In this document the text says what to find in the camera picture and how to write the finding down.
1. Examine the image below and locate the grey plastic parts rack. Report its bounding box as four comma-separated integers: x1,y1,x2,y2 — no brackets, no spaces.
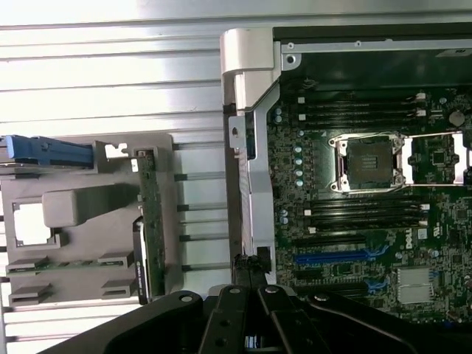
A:
0,132,175,308

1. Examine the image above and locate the silver socket cover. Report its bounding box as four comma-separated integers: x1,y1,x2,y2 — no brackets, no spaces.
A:
403,131,472,186

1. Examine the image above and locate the blue expansion slot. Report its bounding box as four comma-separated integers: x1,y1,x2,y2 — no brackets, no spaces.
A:
294,251,367,264

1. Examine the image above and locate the CPU socket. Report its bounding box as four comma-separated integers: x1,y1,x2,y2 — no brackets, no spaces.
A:
333,133,407,193

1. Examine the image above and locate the hard disk in blue caddy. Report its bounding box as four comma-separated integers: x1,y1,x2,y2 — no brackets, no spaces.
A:
0,134,94,171

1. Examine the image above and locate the green RAM stick bare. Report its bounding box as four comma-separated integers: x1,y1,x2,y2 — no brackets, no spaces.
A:
6,260,108,276

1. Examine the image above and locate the black open PC case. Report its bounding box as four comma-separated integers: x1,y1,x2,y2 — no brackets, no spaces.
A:
220,25,472,327

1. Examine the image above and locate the green Dell motherboard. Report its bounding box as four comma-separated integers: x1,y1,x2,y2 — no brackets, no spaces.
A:
267,79,472,325

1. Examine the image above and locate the silver CPU chip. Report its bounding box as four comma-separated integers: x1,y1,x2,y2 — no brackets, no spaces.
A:
13,201,52,247

